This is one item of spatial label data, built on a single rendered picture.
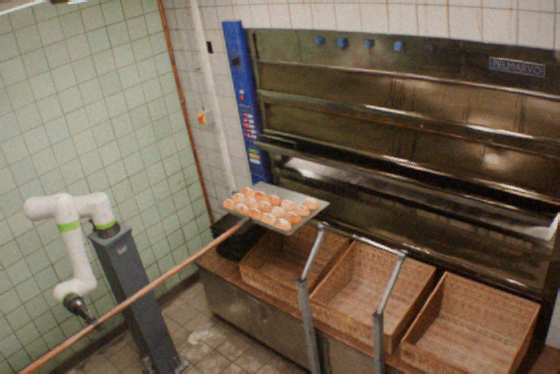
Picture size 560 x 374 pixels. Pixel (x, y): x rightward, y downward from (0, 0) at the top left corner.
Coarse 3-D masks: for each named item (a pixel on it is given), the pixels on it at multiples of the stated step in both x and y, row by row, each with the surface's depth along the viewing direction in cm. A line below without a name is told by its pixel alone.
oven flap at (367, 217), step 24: (312, 192) 309; (336, 216) 299; (360, 216) 286; (384, 216) 275; (408, 240) 266; (432, 240) 256; (456, 240) 246; (480, 240) 237; (456, 264) 245; (480, 264) 238; (504, 264) 229; (528, 264) 220; (528, 288) 219
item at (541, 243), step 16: (304, 176) 305; (320, 176) 300; (352, 192) 282; (368, 192) 275; (400, 208) 262; (416, 208) 254; (432, 208) 251; (464, 224) 236; (480, 224) 232; (512, 240) 220; (528, 240) 215; (544, 240) 212
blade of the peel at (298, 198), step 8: (256, 184) 304; (264, 184) 302; (240, 192) 295; (272, 192) 292; (280, 192) 290; (288, 192) 289; (296, 200) 279; (320, 200) 275; (224, 208) 280; (320, 208) 268; (240, 216) 272; (312, 216) 262; (264, 224) 260; (296, 224) 256; (280, 232) 253; (288, 232) 250
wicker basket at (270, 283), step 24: (264, 240) 322; (288, 240) 334; (312, 240) 319; (336, 240) 305; (240, 264) 308; (264, 264) 328; (288, 264) 325; (312, 264) 320; (264, 288) 302; (288, 288) 283; (312, 288) 281
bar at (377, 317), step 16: (320, 224) 255; (320, 240) 255; (368, 240) 236; (400, 256) 223; (304, 272) 253; (304, 288) 254; (304, 304) 258; (384, 304) 223; (304, 320) 266; (384, 352) 235; (384, 368) 241
